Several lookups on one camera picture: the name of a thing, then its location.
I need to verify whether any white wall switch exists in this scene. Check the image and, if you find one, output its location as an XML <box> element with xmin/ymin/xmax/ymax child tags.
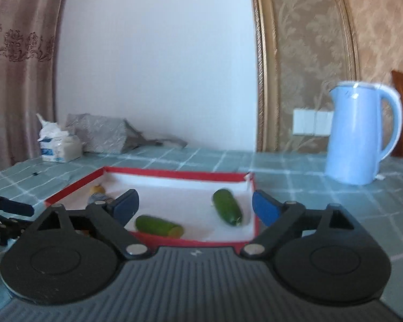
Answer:
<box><xmin>292</xmin><ymin>108</ymin><xmax>335</xmax><ymax>137</ymax></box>

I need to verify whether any tissue pack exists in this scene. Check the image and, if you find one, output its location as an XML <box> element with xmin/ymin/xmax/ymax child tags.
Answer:
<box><xmin>36</xmin><ymin>113</ymin><xmax>85</xmax><ymax>163</ymax></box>

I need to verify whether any dark sugarcane piece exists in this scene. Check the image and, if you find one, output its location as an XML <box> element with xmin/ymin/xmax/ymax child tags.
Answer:
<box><xmin>87</xmin><ymin>184</ymin><xmax>115</xmax><ymax>206</ymax></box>

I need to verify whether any gold wall moulding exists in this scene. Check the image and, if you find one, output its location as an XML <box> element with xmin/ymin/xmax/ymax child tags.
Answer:
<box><xmin>249</xmin><ymin>0</ymin><xmax>361</xmax><ymax>153</ymax></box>

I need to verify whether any blue electric kettle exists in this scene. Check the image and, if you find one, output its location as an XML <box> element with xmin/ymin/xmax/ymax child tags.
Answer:
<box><xmin>324</xmin><ymin>81</ymin><xmax>403</xmax><ymax>186</ymax></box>

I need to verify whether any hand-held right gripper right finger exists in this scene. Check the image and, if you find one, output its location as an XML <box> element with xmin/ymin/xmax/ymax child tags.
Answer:
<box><xmin>241</xmin><ymin>190</ymin><xmax>361</xmax><ymax>259</ymax></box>

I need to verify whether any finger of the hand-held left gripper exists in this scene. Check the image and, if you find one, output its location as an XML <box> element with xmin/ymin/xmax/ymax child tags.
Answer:
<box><xmin>0</xmin><ymin>191</ymin><xmax>35</xmax><ymax>224</ymax></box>

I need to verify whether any green checked tablecloth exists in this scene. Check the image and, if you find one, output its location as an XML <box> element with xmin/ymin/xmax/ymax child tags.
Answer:
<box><xmin>0</xmin><ymin>148</ymin><xmax>403</xmax><ymax>322</ymax></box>

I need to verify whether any beige embroidered curtain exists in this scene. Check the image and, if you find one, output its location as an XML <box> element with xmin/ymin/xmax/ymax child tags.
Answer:
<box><xmin>0</xmin><ymin>0</ymin><xmax>70</xmax><ymax>175</ymax></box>

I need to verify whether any green cucumber piece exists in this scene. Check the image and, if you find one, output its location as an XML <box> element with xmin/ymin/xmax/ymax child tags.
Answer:
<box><xmin>135</xmin><ymin>215</ymin><xmax>185</xmax><ymax>237</ymax></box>
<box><xmin>212</xmin><ymin>188</ymin><xmax>244</xmax><ymax>226</ymax></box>

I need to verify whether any grey patterned gift bag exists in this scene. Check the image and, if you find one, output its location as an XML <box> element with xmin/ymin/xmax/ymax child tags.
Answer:
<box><xmin>65</xmin><ymin>113</ymin><xmax>189</xmax><ymax>155</ymax></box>

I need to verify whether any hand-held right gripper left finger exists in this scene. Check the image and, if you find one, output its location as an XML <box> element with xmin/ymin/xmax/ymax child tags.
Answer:
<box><xmin>30</xmin><ymin>189</ymin><xmax>150</xmax><ymax>260</ymax></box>

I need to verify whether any shallow red cardboard box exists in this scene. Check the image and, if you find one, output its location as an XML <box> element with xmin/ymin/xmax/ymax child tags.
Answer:
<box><xmin>44</xmin><ymin>166</ymin><xmax>261</xmax><ymax>253</ymax></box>

